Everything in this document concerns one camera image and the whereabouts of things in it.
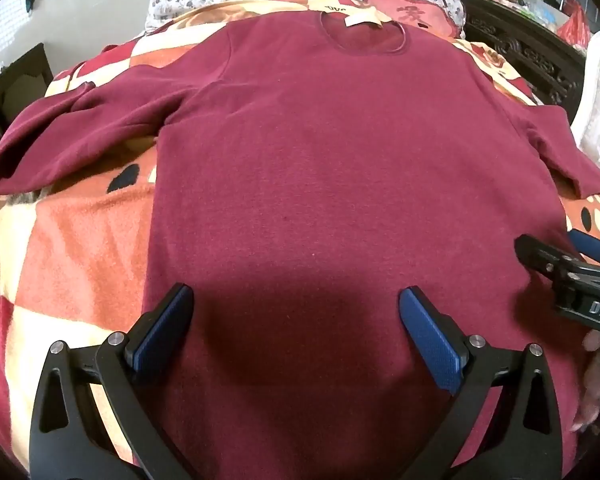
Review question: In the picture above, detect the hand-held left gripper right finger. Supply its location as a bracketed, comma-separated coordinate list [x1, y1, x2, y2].
[399, 286, 566, 480]

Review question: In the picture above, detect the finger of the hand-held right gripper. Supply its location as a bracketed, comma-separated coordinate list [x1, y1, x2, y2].
[514, 233, 583, 283]
[566, 229, 600, 267]

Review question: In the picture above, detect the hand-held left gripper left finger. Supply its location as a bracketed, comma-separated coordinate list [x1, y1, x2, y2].
[28, 282, 201, 480]

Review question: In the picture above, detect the maroon long-sleeved shirt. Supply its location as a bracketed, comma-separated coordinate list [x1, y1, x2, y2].
[0, 10, 600, 480]

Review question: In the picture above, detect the person's right hand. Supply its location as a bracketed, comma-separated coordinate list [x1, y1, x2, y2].
[570, 329, 600, 433]

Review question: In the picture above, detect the checked orange and red blanket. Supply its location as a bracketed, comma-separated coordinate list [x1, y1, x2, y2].
[0, 0, 600, 480]

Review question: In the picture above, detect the dark carved wooden furniture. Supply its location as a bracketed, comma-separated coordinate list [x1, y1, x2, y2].
[449, 0, 588, 122]

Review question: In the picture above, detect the red plastic bag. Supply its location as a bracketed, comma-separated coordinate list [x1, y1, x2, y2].
[556, 0, 594, 50]

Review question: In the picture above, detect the dark wooden cabinet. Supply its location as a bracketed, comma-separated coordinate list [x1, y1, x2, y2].
[0, 42, 56, 173]

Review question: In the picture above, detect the red embroidered pillow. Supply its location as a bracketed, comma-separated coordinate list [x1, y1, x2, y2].
[364, 0, 462, 38]

